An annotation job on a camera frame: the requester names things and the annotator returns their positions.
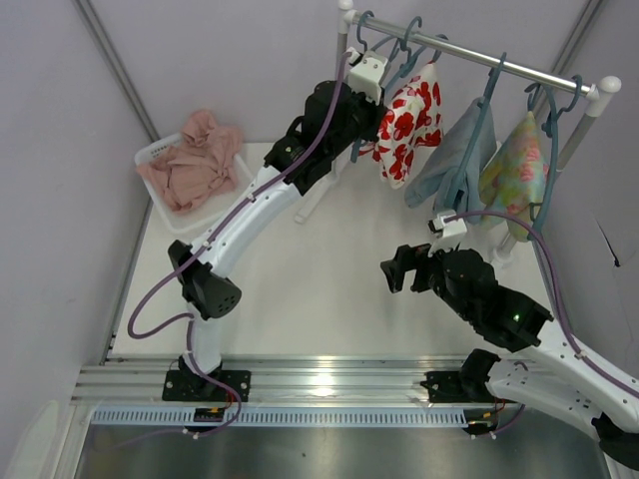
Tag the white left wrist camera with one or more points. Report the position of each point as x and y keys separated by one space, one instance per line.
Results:
x=366 y=72

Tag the white plastic laundry basket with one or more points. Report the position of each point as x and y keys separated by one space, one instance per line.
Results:
x=194 y=222

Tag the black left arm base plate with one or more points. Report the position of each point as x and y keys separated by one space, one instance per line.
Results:
x=186 y=386

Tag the grey corner frame post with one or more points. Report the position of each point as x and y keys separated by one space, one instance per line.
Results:
x=101 y=38

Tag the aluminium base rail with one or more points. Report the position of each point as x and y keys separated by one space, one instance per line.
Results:
x=320 y=380

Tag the light blue fleece garment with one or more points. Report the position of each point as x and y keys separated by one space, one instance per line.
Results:
x=434 y=179

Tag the teal hanger with blue garment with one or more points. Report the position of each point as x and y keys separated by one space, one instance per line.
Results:
x=483 y=105

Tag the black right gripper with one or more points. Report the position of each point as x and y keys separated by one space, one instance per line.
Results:
x=419 y=272

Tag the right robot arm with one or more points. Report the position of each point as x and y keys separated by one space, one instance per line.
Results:
x=581 y=388

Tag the pink crumpled garment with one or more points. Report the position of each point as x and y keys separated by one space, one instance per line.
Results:
x=201 y=167

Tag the silver clothes rack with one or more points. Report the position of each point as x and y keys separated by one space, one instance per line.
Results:
x=598 y=95

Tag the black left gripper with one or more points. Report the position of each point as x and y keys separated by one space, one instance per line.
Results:
x=366 y=116

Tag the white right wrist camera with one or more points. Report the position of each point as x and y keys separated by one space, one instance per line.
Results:
x=447 y=231

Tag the white slotted cable duct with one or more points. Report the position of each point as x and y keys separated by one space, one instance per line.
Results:
x=253 y=416

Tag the pastel floral garment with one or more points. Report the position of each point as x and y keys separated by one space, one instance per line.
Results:
x=502 y=183

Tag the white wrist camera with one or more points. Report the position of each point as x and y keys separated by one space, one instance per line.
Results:
x=366 y=72
x=447 y=231

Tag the teal hanger with floral garment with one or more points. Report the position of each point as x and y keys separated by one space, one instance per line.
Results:
x=544 y=170

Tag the red poppy print skirt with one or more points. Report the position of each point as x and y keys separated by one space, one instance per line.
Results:
x=412 y=121

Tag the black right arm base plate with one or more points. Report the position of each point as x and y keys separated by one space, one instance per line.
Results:
x=447 y=386

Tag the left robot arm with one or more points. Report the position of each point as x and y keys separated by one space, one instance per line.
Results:
x=304 y=159

